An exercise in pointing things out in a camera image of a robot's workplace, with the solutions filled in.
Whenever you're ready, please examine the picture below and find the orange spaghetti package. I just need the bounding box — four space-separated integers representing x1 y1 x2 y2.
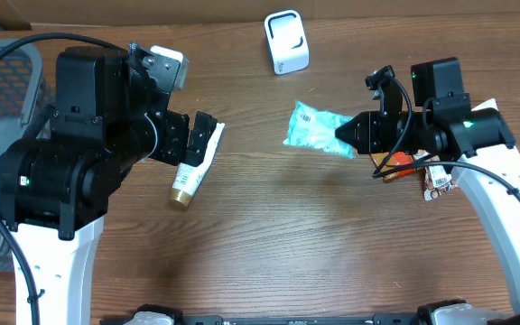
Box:
370 150 428 183

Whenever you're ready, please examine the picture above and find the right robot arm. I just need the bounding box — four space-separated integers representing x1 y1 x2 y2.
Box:
335 58 520 324

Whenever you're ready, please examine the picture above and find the white barcode scanner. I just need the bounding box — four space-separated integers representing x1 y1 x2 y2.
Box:
264 10 310 75

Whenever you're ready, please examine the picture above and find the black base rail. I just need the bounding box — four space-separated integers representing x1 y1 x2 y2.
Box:
99 298 520 325

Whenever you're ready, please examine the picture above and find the beige brown snack pouch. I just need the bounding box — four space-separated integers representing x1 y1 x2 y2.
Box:
413 150 457 201

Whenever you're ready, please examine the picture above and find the teal snack packet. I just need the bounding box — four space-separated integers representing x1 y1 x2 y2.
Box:
283 101 355 159

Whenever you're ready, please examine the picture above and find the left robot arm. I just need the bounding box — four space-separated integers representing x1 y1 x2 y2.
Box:
0 43 224 324

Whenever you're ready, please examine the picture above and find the white tube gold cap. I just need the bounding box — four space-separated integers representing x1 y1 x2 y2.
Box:
169 123 225 209

